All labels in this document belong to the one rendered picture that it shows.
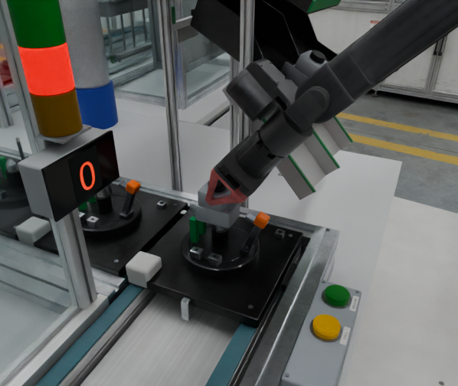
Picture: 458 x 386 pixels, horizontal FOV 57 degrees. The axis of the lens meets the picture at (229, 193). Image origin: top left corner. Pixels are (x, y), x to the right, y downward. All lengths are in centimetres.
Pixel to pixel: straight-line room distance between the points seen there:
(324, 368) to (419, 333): 27
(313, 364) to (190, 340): 20
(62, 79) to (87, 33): 101
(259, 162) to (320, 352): 28
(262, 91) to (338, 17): 421
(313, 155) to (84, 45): 86
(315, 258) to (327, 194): 40
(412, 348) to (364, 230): 34
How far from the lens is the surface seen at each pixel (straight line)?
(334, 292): 72
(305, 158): 97
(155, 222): 86
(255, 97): 58
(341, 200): 116
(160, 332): 73
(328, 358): 65
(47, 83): 51
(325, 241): 84
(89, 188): 57
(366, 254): 99
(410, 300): 91
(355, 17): 472
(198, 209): 71
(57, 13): 51
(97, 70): 155
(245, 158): 62
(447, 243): 109
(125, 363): 70
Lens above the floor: 146
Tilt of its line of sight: 31 degrees down
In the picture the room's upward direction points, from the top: straight up
